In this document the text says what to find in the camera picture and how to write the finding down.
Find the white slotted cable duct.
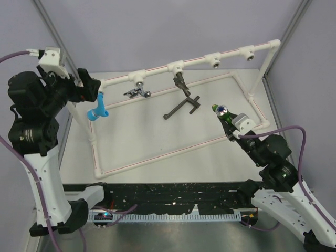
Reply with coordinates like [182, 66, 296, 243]
[87, 211, 242, 225]

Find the chrome metal faucet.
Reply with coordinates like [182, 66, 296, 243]
[123, 82, 151, 99]

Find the white PVC pipe frame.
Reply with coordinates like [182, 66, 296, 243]
[67, 39, 281, 180]

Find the dark grey installed faucet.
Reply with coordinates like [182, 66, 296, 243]
[173, 72, 191, 97]

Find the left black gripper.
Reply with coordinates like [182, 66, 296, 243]
[38, 64, 100, 114]

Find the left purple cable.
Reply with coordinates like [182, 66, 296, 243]
[0, 49, 89, 252]

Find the left aluminium corner post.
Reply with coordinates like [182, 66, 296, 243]
[31, 0, 79, 78]

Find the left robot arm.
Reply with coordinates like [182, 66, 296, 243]
[8, 68, 112, 237]

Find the green plastic faucet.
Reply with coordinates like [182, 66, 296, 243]
[212, 104, 233, 126]

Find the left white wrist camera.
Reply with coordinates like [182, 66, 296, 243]
[38, 47, 70, 79]

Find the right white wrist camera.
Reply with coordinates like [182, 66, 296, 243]
[232, 113, 257, 139]

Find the purple cable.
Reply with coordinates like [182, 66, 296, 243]
[0, 49, 89, 252]
[237, 125, 336, 229]

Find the blue plastic faucet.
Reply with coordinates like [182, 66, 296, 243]
[87, 92, 109, 121]

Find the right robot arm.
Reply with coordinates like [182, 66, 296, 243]
[217, 112, 335, 251]

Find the right aluminium corner post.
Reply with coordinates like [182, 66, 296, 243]
[265, 0, 313, 79]

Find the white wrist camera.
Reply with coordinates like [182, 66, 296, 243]
[232, 113, 257, 139]
[38, 47, 70, 79]

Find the black speckled base plate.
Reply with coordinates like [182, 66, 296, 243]
[62, 180, 263, 215]

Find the aluminium corner post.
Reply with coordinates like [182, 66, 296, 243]
[265, 0, 313, 79]
[31, 0, 79, 78]

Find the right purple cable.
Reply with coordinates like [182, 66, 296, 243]
[237, 125, 336, 229]

